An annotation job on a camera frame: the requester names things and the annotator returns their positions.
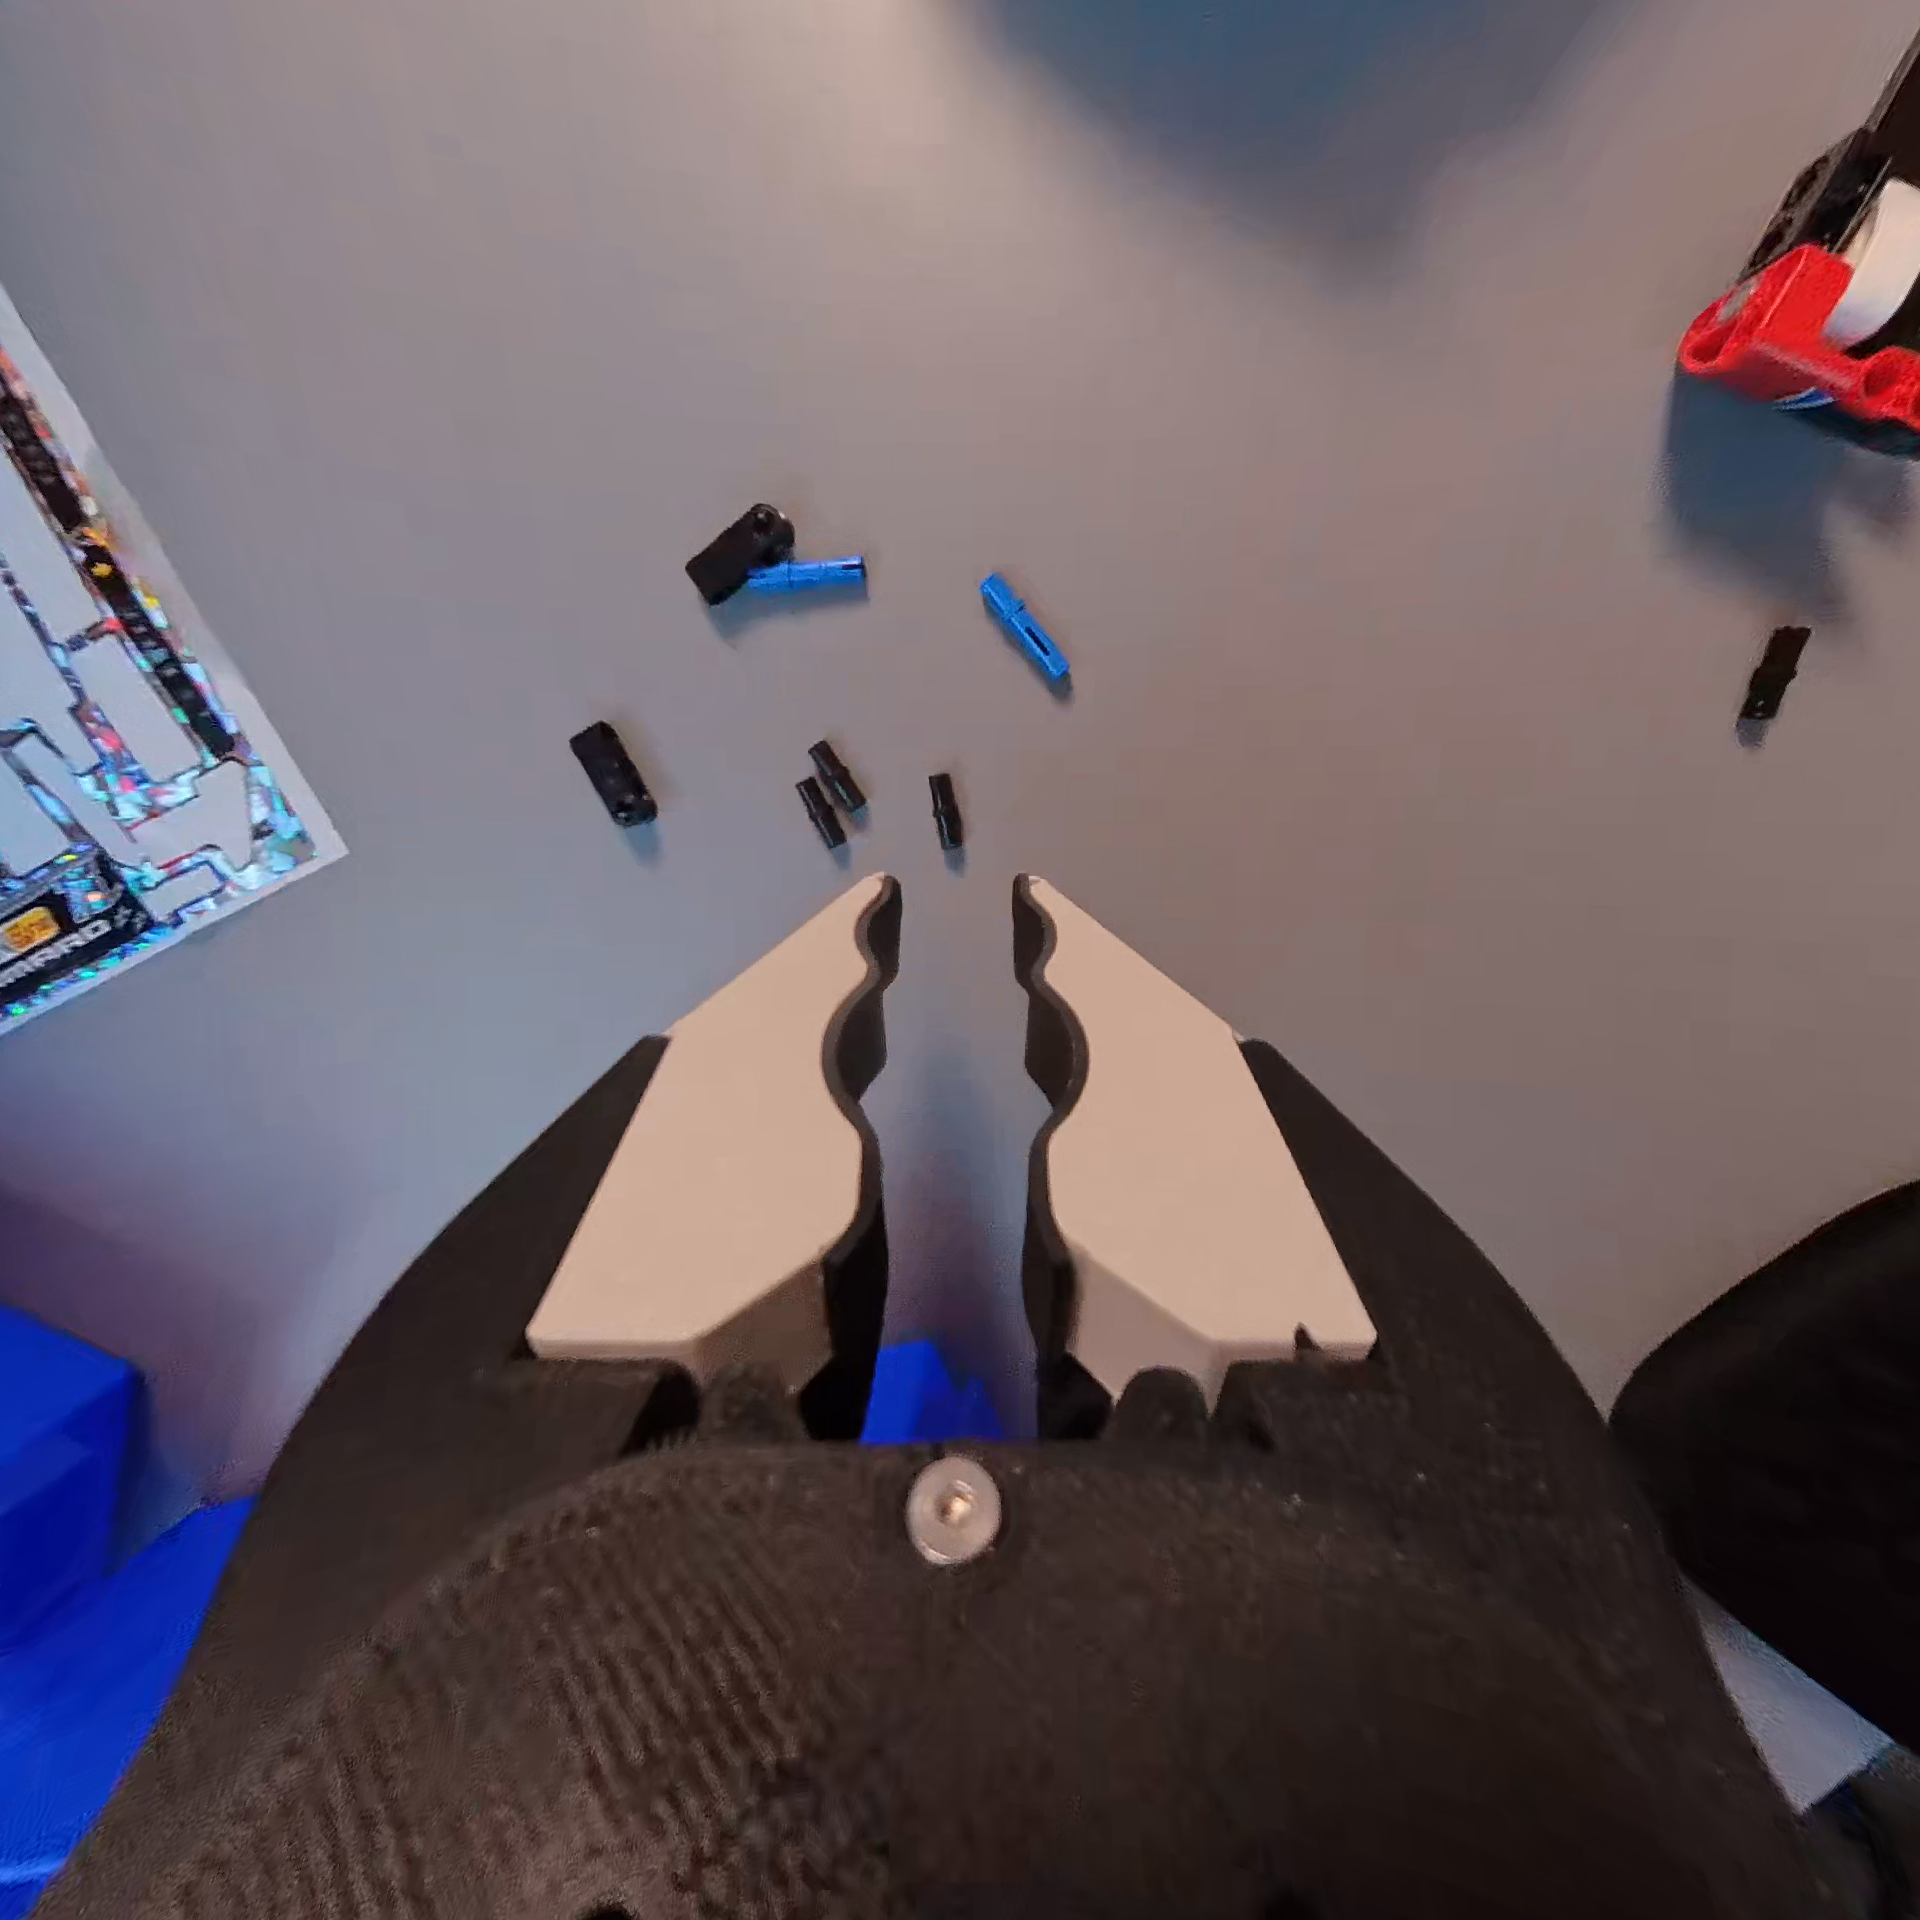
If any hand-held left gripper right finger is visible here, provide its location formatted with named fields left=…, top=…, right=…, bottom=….
left=1011, top=870, right=1382, bottom=1445

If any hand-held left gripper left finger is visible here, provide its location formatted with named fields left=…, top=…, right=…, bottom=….
left=521, top=870, right=901, bottom=1437

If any black curved lego bumper assembly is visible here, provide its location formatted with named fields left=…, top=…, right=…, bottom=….
left=1676, top=31, right=1920, bottom=450

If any black two-hole lego piece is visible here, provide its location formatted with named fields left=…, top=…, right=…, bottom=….
left=570, top=720, right=659, bottom=828

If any black lego connector piece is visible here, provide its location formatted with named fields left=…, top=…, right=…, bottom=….
left=687, top=503, right=794, bottom=607

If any dark cloth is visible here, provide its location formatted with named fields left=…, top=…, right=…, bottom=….
left=1610, top=1182, right=1920, bottom=1754

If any blue plastic bin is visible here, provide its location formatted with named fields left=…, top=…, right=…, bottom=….
left=0, top=1303, right=1008, bottom=1914

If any holographic sticker sheet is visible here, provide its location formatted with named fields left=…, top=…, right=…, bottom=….
left=0, top=286, right=350, bottom=1034

